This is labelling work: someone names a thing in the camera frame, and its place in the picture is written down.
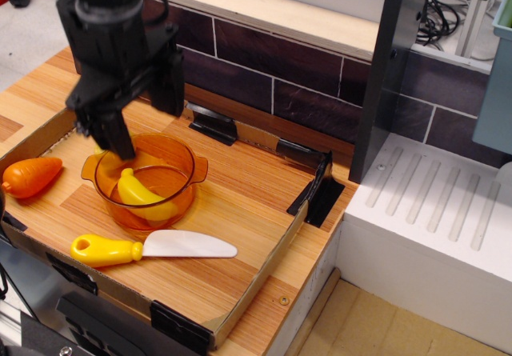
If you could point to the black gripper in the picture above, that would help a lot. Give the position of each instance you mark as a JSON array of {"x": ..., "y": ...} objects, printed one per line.
[{"x": 120, "y": 56}]

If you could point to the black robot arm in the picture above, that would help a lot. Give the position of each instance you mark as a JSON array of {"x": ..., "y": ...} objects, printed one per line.
[{"x": 123, "y": 48}]

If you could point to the cardboard fence with black tape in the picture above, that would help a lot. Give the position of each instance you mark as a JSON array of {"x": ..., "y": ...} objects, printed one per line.
[{"x": 253, "y": 199}]

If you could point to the white toy sink drainboard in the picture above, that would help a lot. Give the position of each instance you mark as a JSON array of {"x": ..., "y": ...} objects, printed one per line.
[{"x": 439, "y": 202}]

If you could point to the yellow handled toy knife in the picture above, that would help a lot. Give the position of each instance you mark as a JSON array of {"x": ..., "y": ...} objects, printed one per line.
[{"x": 96, "y": 251}]

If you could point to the teal plastic bin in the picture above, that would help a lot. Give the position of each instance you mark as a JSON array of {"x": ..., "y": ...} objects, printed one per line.
[{"x": 493, "y": 128}]

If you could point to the dark grey shelf post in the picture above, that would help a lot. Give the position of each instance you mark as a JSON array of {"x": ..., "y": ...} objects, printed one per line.
[{"x": 397, "y": 33}]

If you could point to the orange toy carrot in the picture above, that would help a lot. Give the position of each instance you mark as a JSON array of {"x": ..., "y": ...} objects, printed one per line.
[{"x": 26, "y": 178}]

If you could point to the yellow toy lemon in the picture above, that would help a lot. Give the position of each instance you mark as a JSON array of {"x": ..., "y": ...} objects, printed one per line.
[{"x": 107, "y": 160}]

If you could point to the yellow toy banana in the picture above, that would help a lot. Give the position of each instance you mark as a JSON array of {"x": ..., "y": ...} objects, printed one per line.
[{"x": 146, "y": 204}]

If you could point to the orange transparent plastic pot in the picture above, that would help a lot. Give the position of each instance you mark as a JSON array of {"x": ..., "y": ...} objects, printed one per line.
[{"x": 164, "y": 165}]

